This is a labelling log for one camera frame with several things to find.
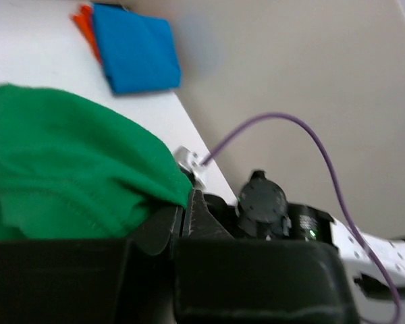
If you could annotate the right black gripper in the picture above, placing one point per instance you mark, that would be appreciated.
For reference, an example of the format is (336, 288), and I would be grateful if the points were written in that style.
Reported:
(260, 210)

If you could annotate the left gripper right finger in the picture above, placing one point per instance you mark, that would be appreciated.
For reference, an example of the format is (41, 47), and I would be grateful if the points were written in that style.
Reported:
(220, 279)

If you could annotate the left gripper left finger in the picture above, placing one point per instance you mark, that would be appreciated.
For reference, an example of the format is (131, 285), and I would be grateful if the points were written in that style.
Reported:
(88, 280)

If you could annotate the green t shirt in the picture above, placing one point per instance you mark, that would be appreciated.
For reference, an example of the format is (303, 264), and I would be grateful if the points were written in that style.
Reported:
(71, 168)

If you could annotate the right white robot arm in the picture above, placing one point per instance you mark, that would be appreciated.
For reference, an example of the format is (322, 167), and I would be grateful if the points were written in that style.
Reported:
(310, 224)

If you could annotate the folded blue t shirt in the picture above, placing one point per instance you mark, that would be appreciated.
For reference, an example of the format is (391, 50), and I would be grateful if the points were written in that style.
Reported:
(137, 52)

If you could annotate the folded orange t shirt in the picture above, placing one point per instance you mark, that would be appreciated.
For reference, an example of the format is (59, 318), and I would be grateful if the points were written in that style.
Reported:
(83, 21)

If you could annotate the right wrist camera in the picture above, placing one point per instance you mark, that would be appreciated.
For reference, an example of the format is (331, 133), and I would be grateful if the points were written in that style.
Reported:
(190, 163)

